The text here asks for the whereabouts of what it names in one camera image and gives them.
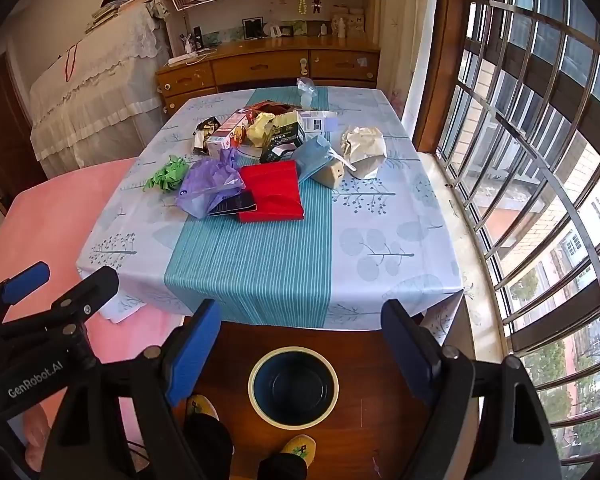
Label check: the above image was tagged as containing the metal window grille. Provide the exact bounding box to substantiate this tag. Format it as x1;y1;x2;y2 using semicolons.
436;0;600;479

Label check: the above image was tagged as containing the white lilac small box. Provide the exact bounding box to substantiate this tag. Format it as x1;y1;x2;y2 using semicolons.
299;110;339;133

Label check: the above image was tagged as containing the floral curtain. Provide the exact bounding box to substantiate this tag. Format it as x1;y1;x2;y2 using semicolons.
368;0;437;117

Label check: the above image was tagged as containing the green wrapper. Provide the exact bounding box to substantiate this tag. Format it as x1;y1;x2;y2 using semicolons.
143;155;190;193

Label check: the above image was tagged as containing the blue face mask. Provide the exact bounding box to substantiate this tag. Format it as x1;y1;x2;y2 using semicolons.
291;136;334;183

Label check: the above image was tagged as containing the round dark trash bin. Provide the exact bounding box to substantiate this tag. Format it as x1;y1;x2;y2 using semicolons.
248;346;340;431

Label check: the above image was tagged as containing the green chocolate box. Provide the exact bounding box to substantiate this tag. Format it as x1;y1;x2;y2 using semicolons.
260;110;306;164

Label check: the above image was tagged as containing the dark wooden door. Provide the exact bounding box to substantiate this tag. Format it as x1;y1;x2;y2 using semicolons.
0;53;47;209

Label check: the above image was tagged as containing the right yellow slipper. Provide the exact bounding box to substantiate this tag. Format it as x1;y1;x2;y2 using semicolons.
282;434;317;468

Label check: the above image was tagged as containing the black TALOPN packet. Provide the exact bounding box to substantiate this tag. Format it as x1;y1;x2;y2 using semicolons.
208;191;257;217

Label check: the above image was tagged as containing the small beige box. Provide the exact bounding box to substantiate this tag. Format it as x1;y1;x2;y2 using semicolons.
312;159;346;190

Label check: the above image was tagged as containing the leaf-print teal tablecloth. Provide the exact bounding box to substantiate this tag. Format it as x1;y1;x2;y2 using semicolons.
76;87;463;339

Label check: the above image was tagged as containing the wooden desk with drawers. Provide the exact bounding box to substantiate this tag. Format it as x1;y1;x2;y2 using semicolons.
156;36;380;116

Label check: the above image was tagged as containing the black floral wrapper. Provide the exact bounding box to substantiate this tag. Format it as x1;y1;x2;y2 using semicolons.
193;116;221;155

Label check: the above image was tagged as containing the left yellow slipper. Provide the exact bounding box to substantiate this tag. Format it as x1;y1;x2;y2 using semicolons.
186;393;220;420

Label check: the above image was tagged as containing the clear crushed plastic bottle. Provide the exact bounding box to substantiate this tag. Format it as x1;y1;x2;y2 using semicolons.
297;77;317;110

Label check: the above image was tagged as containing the black picture frame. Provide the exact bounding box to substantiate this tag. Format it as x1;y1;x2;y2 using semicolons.
242;16;264;40

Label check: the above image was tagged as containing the yellow slipper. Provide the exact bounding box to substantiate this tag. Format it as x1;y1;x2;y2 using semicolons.
282;434;317;468
186;393;220;420

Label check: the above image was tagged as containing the purple plastic bag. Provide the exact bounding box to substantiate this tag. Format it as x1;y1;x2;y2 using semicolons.
176;148;246;219

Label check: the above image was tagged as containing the yellow paper bag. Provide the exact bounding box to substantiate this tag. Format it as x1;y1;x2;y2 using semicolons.
247;112;275;148

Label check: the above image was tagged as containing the red cloth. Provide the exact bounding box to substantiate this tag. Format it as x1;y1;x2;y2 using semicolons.
238;160;304;223

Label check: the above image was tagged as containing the red orange snack wrapper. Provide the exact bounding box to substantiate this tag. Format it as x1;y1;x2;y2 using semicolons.
242;100;298;117

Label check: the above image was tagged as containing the red milk carton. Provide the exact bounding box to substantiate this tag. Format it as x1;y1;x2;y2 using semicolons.
206;112;249;158

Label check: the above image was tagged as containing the beige paper bag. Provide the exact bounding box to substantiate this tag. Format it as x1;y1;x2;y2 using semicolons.
340;127;387;180

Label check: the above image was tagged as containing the lace-covered cabinet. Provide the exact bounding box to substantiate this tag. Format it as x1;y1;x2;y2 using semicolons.
30;0;170;178

